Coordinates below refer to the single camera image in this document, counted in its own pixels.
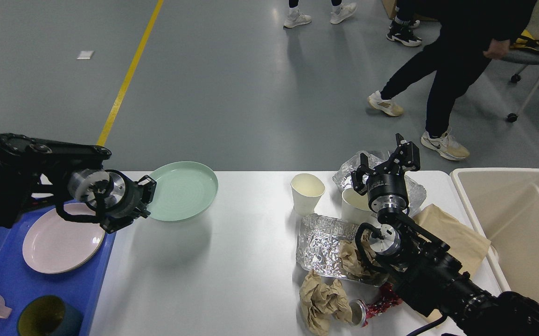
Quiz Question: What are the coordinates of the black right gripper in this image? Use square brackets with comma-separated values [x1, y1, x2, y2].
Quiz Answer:
[351, 133, 421, 213]

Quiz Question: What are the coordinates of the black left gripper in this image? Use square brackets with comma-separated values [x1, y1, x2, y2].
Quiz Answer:
[100, 170, 157, 234]

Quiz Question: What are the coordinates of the green plate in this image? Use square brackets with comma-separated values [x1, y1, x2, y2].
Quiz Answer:
[147, 161, 218, 222]

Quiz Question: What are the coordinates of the teal mug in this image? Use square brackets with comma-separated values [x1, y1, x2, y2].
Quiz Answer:
[17, 295, 83, 336]

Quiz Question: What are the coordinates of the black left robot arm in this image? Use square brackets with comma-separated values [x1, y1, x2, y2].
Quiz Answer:
[0, 133, 157, 233]

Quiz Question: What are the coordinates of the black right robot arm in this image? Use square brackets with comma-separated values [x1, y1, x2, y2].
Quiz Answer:
[351, 133, 539, 336]

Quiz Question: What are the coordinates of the crumpled foil sheet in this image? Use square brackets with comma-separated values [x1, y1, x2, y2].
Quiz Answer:
[332, 150, 427, 217]

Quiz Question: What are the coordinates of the white paper bowl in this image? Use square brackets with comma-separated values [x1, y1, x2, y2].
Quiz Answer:
[341, 189, 378, 225]

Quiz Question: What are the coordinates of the white paper cup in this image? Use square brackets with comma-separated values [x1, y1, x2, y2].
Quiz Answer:
[290, 174, 326, 216]

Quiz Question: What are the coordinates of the crumpled brown paper in tray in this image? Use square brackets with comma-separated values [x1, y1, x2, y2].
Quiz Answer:
[338, 240, 383, 280]

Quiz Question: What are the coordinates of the aluminium foil tray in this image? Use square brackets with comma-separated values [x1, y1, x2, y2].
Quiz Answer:
[296, 213, 387, 287]

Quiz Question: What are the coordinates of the pink plate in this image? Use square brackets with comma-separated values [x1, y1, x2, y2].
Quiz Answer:
[22, 209, 105, 274]

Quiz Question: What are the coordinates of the flat brown paper bag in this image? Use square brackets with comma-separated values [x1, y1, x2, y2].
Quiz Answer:
[412, 203, 491, 322]

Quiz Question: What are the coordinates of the person in dark jeans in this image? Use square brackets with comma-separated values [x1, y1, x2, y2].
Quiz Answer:
[386, 0, 422, 47]

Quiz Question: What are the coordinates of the beige plastic bin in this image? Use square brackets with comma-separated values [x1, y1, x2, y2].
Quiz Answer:
[450, 168, 539, 303]

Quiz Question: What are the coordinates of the crushed red can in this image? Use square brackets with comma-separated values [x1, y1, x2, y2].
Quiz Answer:
[349, 282, 403, 328]

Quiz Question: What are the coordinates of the crumpled brown paper ball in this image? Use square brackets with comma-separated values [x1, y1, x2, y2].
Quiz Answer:
[299, 269, 352, 336]

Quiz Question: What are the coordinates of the cardboard box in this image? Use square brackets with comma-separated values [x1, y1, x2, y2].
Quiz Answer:
[381, 0, 439, 21]

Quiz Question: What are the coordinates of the person in black at right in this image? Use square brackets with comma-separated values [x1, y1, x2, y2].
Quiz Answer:
[367, 0, 536, 161]

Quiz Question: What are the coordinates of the person in white sneakers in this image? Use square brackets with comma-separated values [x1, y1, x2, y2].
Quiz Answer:
[283, 0, 358, 28]

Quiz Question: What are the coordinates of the blue plastic tray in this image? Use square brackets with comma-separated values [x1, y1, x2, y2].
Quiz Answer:
[0, 208, 115, 336]

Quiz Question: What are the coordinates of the yellow bag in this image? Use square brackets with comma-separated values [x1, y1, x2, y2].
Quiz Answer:
[510, 29, 539, 55]

